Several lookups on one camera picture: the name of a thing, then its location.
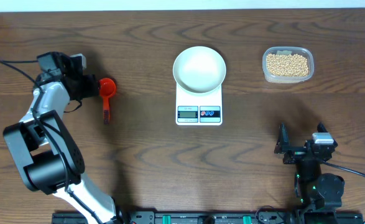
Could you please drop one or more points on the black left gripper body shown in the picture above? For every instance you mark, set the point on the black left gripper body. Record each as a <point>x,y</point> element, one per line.
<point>85,87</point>

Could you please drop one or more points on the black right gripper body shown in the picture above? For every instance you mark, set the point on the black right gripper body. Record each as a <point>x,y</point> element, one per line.
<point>294,157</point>

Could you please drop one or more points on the soybeans in container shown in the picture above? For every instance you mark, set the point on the soybeans in container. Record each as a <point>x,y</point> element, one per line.
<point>287,65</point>

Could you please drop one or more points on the cream ceramic bowl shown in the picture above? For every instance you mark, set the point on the cream ceramic bowl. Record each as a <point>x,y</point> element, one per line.
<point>199,70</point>

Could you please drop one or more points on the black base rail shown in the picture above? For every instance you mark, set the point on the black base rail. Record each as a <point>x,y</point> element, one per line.
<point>147,217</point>

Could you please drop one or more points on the red plastic measuring scoop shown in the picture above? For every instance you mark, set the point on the red plastic measuring scoop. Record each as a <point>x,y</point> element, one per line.
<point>107,89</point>

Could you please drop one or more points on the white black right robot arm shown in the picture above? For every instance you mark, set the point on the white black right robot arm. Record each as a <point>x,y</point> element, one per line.
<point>320,193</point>

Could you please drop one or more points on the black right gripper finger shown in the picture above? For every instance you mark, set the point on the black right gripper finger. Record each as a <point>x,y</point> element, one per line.
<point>283,142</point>
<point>321,128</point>

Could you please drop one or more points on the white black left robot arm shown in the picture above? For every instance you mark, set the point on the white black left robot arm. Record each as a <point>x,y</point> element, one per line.
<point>43,150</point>

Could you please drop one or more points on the white digital kitchen scale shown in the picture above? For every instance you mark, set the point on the white digital kitchen scale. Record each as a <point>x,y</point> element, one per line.
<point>198,110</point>

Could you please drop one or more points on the clear plastic container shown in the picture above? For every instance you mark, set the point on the clear plastic container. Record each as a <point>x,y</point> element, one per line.
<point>288,51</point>

